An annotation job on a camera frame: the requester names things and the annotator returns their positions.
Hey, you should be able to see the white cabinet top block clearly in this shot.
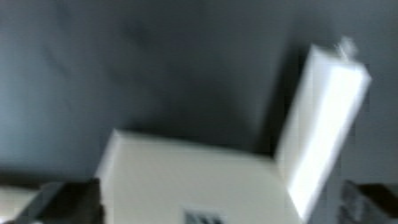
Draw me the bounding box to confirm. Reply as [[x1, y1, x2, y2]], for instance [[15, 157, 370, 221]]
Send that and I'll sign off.
[[97, 130, 304, 224]]

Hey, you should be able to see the white U-shaped fence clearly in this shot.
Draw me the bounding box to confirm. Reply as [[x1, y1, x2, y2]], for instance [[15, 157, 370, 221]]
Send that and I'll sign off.
[[276, 36, 372, 222]]

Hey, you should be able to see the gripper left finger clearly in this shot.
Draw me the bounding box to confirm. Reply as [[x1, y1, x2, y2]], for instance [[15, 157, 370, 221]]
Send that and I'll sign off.
[[11, 178, 105, 224]]

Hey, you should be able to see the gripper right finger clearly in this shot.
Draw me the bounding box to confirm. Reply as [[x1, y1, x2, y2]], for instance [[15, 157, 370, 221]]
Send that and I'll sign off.
[[338, 181, 398, 224]]

